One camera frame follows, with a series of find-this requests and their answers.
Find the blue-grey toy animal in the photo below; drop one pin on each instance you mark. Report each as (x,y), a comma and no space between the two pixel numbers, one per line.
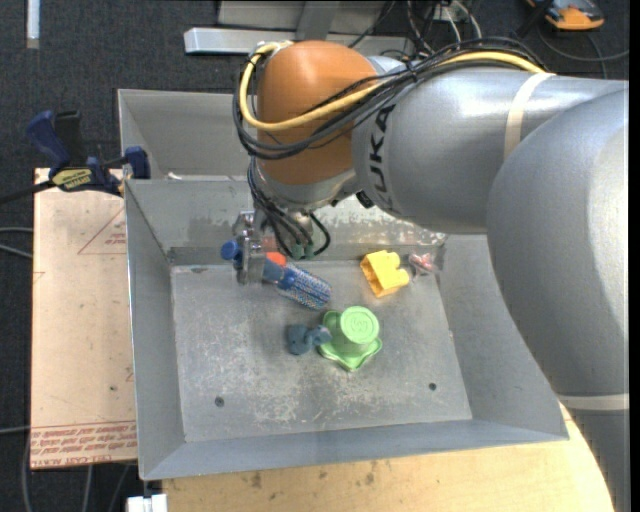
(300,340)

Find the grey metal bin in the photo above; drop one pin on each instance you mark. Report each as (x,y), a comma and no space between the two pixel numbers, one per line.
(250,380)

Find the green toy cup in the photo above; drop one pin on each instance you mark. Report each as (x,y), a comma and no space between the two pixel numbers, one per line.
(356,327)

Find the yellow toy building brick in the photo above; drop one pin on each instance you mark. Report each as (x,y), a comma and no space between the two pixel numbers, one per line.
(382,272)

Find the light green star-shaped plate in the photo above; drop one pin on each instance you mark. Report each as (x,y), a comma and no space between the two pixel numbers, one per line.
(352,361)

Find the clear pinkish plastic piece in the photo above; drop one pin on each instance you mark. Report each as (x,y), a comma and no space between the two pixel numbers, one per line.
(425,262)

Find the brown cardboard board red print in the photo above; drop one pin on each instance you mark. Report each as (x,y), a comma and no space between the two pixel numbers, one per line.
(80,325)

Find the black cylinder on white bracket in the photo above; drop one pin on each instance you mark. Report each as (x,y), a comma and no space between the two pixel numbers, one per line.
(364,200)

